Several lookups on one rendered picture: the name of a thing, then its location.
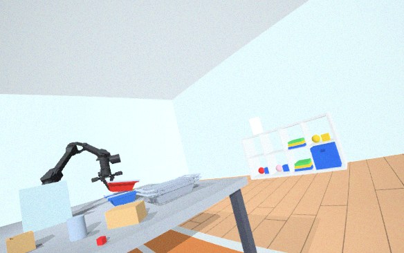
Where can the blue plastic tray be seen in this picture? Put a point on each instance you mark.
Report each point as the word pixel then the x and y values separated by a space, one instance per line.
pixel 122 199

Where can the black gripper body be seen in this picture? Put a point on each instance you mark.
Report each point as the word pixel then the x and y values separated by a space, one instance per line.
pixel 106 170

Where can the small red block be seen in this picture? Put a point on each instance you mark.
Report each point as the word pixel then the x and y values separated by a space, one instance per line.
pixel 101 240

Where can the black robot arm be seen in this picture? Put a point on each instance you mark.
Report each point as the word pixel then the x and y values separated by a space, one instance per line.
pixel 55 174

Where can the pale blue cylinder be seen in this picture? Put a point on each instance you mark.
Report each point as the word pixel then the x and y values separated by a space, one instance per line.
pixel 76 227

